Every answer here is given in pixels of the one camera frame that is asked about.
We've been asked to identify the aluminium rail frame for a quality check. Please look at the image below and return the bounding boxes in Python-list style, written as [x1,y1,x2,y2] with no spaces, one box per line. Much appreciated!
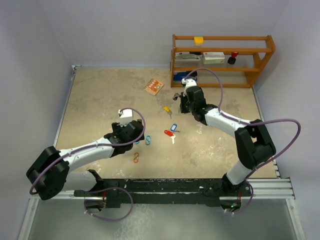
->
[29,159,297,201]

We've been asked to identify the red tag key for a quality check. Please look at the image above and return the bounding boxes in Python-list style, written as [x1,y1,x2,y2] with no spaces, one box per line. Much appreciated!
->
[164,130,176,144]

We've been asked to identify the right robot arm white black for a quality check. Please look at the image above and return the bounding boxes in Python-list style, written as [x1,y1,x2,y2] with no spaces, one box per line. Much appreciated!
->
[179,86,276,196]

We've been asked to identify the yellow lid container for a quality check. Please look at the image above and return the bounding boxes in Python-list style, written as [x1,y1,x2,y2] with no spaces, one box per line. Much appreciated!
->
[193,36,204,47]

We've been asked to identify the blue black stapler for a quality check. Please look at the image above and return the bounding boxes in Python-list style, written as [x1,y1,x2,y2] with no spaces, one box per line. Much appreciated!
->
[173,71,198,82]

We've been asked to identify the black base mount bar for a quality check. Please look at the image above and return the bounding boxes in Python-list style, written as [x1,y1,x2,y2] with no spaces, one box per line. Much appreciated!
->
[74,170,252,208]

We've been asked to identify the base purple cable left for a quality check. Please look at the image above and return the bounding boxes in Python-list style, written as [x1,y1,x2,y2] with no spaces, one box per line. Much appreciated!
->
[83,183,135,222]

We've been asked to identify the blue tag key right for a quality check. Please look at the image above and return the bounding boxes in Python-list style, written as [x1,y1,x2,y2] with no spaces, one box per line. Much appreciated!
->
[170,123,180,133]

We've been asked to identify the red black stamp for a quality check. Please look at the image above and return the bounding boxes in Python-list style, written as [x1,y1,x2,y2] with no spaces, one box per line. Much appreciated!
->
[227,52,239,65]

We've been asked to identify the grey stapler on shelf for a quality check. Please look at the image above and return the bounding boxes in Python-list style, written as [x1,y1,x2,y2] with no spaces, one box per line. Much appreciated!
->
[174,51,202,62]

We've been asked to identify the wooden shelf rack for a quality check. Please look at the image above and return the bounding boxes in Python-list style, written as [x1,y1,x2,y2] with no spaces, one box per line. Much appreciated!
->
[170,34,276,88]

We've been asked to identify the orange carabiner lower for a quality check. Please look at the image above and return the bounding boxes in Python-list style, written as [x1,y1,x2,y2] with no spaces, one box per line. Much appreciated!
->
[133,152,139,163]

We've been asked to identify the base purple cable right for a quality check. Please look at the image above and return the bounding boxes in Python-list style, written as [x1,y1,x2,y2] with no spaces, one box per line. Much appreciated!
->
[223,179,256,216]

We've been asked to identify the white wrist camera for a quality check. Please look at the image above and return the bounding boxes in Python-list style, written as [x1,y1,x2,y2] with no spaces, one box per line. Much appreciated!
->
[181,78,197,97]
[118,109,134,127]

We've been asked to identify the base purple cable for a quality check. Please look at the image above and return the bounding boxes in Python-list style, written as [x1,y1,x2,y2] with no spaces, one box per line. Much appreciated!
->
[223,179,256,216]
[83,183,135,222]

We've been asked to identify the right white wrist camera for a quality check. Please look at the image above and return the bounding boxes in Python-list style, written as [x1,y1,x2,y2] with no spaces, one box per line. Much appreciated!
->
[181,78,197,97]

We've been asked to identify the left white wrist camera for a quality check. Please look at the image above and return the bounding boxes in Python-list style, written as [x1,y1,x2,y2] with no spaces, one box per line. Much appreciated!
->
[118,109,134,127]

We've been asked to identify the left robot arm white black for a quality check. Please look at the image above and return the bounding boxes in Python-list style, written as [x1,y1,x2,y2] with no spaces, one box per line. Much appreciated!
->
[26,119,146,200]

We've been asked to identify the orange small notebook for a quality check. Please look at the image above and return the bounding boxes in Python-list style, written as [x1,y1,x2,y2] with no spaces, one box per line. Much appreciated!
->
[143,78,165,96]

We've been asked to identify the white red box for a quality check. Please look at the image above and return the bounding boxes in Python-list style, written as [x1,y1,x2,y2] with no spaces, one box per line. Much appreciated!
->
[202,52,225,64]

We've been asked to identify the yellow tag key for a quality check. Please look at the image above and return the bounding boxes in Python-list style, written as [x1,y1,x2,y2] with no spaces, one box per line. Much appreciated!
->
[163,106,172,119]

